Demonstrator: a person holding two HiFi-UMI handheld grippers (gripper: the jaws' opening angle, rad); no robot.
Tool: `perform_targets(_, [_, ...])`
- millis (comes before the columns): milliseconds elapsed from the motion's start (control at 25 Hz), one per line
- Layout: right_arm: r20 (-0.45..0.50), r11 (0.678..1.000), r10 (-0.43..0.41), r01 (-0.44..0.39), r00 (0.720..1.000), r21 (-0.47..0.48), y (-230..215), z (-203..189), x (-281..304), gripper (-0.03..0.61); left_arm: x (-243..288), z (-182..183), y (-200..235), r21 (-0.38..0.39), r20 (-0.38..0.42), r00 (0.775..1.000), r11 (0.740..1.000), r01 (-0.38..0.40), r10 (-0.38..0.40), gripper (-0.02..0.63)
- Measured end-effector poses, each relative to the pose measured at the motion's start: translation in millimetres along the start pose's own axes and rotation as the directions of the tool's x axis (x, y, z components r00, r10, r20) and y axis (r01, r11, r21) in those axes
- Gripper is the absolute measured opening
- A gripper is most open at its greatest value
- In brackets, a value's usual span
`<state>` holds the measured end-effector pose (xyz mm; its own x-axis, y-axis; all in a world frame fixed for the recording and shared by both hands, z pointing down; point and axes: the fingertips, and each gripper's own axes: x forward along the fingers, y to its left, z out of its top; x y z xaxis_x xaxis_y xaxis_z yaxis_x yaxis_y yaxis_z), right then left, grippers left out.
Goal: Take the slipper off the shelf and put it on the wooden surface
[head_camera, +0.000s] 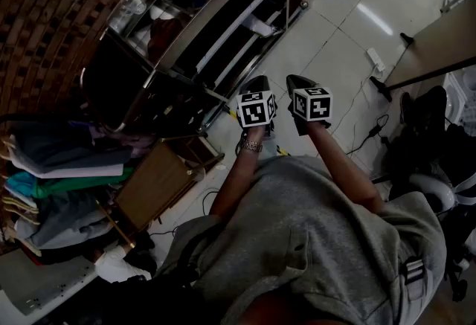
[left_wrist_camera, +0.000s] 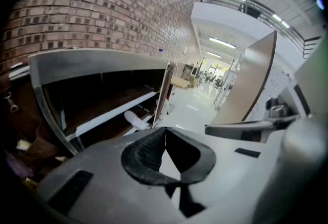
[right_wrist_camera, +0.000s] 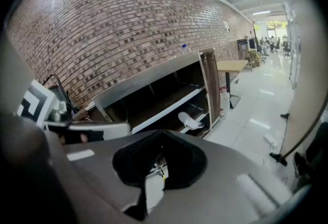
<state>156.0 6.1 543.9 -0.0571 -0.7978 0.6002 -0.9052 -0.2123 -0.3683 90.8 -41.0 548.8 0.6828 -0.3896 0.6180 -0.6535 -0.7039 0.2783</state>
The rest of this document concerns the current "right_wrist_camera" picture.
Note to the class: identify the wooden table with black base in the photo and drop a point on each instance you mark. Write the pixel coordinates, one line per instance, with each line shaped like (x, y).
(230, 66)

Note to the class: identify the wooden rack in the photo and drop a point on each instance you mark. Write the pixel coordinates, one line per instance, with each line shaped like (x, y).
(255, 57)

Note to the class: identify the long ceiling light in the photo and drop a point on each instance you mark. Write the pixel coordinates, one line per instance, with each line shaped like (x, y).
(261, 12)

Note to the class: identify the person's trouser leg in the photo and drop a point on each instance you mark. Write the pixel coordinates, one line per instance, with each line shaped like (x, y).
(317, 141)

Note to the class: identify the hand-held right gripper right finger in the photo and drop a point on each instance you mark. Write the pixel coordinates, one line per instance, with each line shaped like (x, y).
(217, 179)

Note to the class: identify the translucent plastic jug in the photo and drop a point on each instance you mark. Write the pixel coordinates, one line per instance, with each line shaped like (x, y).
(224, 102)

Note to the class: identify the metal shelf rack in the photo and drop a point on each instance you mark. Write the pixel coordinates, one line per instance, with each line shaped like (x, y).
(143, 82)

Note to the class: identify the white paper on wall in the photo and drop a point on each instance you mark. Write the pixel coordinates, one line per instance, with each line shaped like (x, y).
(226, 25)

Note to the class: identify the black cabinet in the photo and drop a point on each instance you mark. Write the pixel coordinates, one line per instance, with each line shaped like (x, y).
(243, 47)

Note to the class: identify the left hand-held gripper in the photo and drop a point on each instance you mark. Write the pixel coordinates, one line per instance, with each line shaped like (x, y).
(36, 100)

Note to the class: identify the clear bottle with blue cap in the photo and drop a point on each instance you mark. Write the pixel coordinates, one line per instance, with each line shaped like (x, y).
(186, 50)

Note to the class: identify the black office chair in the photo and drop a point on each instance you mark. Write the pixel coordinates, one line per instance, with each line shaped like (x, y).
(275, 47)
(286, 50)

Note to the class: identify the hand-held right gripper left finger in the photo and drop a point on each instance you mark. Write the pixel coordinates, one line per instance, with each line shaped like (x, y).
(97, 179)

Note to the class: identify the dark wooden table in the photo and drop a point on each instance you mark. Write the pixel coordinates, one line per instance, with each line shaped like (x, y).
(307, 89)

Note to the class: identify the white power strip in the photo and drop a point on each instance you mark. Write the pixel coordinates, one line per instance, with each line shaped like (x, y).
(270, 139)

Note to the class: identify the white shoe with tan sole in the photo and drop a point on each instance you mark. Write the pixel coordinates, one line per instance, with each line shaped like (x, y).
(187, 119)

